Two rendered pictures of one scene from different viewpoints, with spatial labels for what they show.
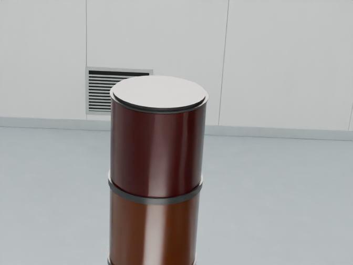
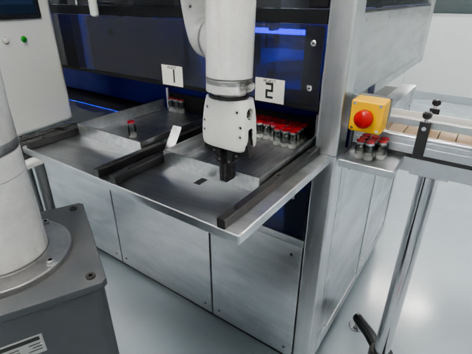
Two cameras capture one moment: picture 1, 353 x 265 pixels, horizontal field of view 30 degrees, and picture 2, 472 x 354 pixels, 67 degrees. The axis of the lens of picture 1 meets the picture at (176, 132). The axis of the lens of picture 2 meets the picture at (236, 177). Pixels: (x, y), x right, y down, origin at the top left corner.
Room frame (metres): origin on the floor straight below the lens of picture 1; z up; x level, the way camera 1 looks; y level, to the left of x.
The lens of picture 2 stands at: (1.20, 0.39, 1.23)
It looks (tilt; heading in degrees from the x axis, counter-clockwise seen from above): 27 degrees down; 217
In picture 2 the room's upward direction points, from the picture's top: straight up
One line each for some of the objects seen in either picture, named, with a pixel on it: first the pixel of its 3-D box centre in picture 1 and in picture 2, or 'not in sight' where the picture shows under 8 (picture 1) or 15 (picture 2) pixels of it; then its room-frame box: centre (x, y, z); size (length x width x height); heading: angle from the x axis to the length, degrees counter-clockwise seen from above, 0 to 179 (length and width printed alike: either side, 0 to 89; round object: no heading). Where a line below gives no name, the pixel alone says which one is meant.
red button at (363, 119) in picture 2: not in sight; (364, 118); (0.42, 0.16, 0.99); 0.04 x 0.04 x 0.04; 2
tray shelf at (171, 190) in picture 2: not in sight; (181, 149); (0.58, -0.25, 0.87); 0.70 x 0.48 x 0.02; 92
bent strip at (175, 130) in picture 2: not in sight; (158, 145); (0.66, -0.25, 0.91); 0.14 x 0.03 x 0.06; 1
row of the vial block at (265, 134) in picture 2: not in sight; (270, 130); (0.40, -0.09, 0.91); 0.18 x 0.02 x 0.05; 93
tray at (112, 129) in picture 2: not in sight; (154, 121); (0.52, -0.42, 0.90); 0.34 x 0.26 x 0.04; 2
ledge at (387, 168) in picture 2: not in sight; (372, 159); (0.34, 0.18, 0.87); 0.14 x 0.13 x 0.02; 2
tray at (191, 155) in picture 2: not in sight; (248, 146); (0.51, -0.08, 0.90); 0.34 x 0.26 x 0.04; 3
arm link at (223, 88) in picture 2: not in sight; (230, 85); (0.69, -0.01, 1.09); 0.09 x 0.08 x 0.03; 92
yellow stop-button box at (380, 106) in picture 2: not in sight; (370, 113); (0.38, 0.16, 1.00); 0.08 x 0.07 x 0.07; 2
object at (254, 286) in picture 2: not in sight; (178, 158); (-0.05, -0.94, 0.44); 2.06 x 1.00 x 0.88; 92
